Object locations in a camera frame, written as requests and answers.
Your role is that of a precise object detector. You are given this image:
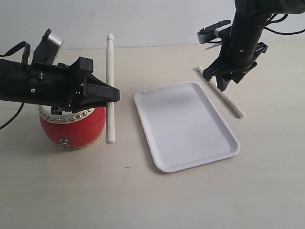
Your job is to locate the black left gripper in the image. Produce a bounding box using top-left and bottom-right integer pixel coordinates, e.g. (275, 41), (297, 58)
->
(28, 57), (120, 113)

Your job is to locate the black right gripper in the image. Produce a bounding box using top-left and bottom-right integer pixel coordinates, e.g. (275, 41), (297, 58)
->
(203, 42), (268, 92)

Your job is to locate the wooden drumstick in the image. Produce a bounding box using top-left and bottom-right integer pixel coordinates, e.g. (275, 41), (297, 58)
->
(106, 33), (115, 144)
(193, 65), (245, 119)

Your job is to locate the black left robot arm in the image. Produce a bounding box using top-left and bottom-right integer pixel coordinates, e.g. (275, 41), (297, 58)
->
(0, 57), (120, 113)

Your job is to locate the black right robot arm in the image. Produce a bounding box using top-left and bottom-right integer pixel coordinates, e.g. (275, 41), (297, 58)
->
(197, 0), (305, 92)

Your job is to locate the red small drum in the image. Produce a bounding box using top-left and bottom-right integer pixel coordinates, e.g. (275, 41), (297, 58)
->
(38, 105), (106, 150)

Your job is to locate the white plastic tray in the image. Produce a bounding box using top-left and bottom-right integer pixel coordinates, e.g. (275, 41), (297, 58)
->
(133, 81), (240, 173)

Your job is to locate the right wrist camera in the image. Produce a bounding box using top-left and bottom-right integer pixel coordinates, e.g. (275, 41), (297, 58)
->
(197, 20), (232, 44)

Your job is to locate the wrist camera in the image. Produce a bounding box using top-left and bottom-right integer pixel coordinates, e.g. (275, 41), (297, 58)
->
(197, 20), (232, 44)
(32, 29), (64, 64)

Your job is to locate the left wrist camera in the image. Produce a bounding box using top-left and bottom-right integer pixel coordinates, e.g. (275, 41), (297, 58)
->
(32, 29), (64, 64)

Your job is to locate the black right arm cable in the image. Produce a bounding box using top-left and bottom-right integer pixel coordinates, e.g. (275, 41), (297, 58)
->
(264, 13), (305, 35)

